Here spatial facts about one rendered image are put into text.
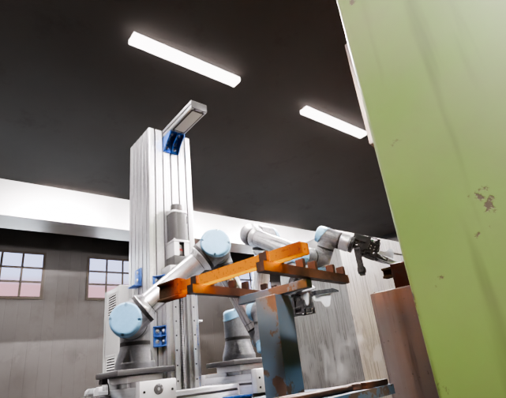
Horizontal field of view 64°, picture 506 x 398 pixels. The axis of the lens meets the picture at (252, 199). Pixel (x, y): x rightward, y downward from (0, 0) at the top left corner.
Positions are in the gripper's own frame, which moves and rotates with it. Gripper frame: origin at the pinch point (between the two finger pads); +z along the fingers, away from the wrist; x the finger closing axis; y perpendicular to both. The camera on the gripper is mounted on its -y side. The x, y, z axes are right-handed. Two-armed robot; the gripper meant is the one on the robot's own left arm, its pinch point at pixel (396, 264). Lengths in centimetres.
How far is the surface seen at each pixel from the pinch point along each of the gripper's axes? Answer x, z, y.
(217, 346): 735, -332, -160
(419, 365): -67, 14, -34
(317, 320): 278, -67, -28
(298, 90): 225, -171, 208
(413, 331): -68, 10, -27
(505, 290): -102, 20, -19
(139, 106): 173, -327, 117
